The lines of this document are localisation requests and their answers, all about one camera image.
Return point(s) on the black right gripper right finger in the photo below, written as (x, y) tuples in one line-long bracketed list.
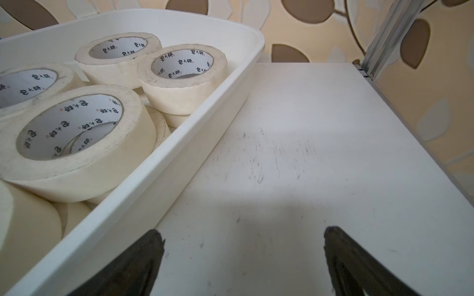
[(354, 272)]

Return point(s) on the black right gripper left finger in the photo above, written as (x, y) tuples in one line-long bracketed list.
[(132, 273)]

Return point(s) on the cream tape roll one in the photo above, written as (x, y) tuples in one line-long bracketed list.
[(79, 144)]

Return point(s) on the cream tape roll two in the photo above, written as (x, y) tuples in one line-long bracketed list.
[(178, 79)]

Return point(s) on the cream tape roll four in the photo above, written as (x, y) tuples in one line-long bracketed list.
[(26, 86)]

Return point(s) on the cream tape roll three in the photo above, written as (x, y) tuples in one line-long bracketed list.
[(114, 60)]

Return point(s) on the white plastic storage box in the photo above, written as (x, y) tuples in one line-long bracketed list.
[(140, 202)]

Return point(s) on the cream tape roll five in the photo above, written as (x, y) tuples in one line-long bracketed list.
[(30, 228)]

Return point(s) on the aluminium frame post right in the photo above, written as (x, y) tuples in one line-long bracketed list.
[(396, 24)]

